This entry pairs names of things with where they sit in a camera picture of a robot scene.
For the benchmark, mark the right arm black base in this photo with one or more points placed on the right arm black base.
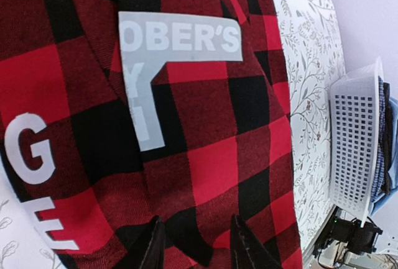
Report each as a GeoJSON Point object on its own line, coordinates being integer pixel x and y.
{"type": "Point", "coordinates": [359, 239]}

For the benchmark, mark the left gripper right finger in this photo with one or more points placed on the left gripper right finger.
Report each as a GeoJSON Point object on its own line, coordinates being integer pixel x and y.
{"type": "Point", "coordinates": [247, 252]}

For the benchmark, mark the floral patterned table cloth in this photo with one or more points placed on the floral patterned table cloth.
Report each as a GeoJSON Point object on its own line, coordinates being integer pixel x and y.
{"type": "Point", "coordinates": [311, 95]}

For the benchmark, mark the white plastic laundry basket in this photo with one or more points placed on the white plastic laundry basket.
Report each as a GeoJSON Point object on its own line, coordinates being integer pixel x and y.
{"type": "Point", "coordinates": [354, 115]}

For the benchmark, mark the light blue collared shirt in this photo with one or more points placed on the light blue collared shirt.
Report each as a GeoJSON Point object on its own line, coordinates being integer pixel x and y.
{"type": "Point", "coordinates": [391, 173]}

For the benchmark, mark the dark checked shirt in basket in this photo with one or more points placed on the dark checked shirt in basket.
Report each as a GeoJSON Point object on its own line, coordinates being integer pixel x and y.
{"type": "Point", "coordinates": [384, 145]}

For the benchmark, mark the red black plaid shirt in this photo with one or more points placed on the red black plaid shirt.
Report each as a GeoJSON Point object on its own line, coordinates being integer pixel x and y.
{"type": "Point", "coordinates": [155, 126]}

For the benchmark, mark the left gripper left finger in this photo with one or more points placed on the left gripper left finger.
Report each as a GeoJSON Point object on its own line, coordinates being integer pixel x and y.
{"type": "Point", "coordinates": [149, 249]}

